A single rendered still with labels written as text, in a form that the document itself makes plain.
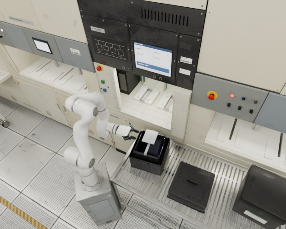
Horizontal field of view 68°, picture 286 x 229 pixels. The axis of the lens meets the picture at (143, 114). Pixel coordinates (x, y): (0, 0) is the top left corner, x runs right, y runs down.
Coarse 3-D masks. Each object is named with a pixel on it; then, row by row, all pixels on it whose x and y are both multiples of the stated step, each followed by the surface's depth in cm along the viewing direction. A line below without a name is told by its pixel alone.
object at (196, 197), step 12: (180, 168) 170; (192, 168) 170; (180, 180) 163; (192, 180) 160; (204, 180) 162; (168, 192) 159; (180, 192) 157; (192, 192) 157; (204, 192) 156; (192, 204) 154; (204, 204) 151
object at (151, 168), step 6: (138, 138) 188; (168, 138) 182; (168, 144) 179; (132, 150) 177; (168, 150) 189; (132, 156) 181; (162, 156) 189; (132, 162) 177; (138, 162) 173; (144, 162) 169; (162, 162) 166; (138, 168) 181; (144, 168) 177; (150, 168) 173; (156, 168) 170; (162, 168) 173
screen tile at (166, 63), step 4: (156, 52) 142; (160, 52) 141; (156, 56) 145; (160, 56) 143; (164, 56) 141; (156, 60) 147; (160, 60) 145; (168, 60) 142; (156, 64) 149; (160, 64) 148; (164, 64) 146; (168, 64) 144
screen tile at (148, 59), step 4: (136, 48) 148; (140, 48) 146; (144, 48) 145; (136, 52) 151; (140, 52) 149; (144, 52) 147; (148, 52) 145; (140, 56) 151; (144, 56) 150; (148, 56) 148; (144, 60) 152; (148, 60) 150
